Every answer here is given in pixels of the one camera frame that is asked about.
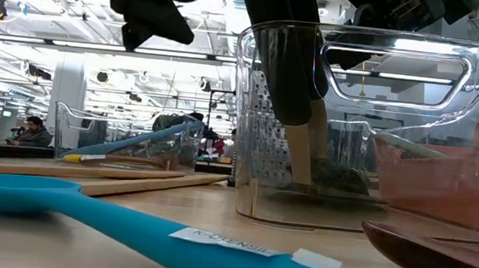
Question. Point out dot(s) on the round black turner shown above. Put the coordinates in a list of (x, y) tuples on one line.
[(287, 69)]

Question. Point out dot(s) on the large blue silicone spoon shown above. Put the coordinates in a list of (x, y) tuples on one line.
[(145, 139)]

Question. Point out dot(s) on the yellow silicone spatula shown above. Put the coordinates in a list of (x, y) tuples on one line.
[(70, 158)]

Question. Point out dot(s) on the small blue silicone spoon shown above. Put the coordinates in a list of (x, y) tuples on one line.
[(129, 228)]

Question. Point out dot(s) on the ceiling light strip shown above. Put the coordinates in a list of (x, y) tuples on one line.
[(101, 46)]

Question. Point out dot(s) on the person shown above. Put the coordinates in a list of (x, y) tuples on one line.
[(34, 135), (220, 146)]

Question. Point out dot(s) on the orange plastic bin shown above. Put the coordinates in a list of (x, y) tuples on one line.
[(432, 187)]

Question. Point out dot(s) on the black aluminium table frame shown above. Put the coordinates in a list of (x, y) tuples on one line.
[(15, 152)]

